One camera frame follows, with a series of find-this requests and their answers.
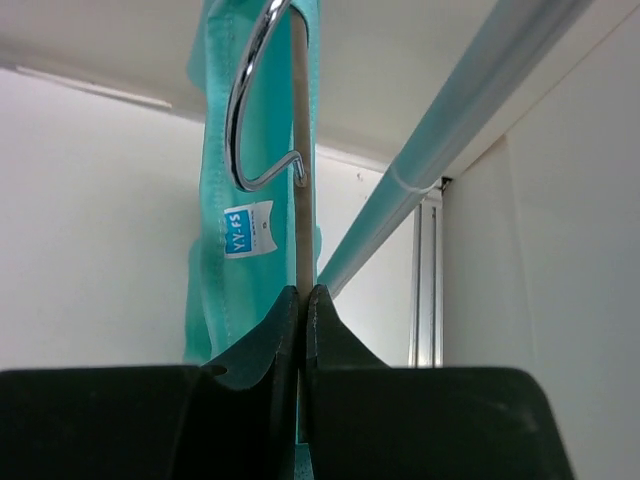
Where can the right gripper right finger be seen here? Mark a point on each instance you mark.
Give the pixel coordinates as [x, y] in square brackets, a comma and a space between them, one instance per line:
[367, 420]

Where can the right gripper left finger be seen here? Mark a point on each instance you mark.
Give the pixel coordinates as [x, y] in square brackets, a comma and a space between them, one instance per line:
[231, 418]

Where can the teal t shirt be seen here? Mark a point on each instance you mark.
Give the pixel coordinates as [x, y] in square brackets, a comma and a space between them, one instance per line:
[242, 258]

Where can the metal clothes hanger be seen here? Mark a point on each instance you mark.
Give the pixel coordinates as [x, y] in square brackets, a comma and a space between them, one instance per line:
[281, 34]

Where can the white and chrome clothes rack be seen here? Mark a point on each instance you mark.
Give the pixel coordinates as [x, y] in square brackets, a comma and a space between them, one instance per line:
[511, 42]

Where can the aluminium rail on table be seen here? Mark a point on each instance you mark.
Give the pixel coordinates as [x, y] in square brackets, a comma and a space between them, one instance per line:
[426, 328]

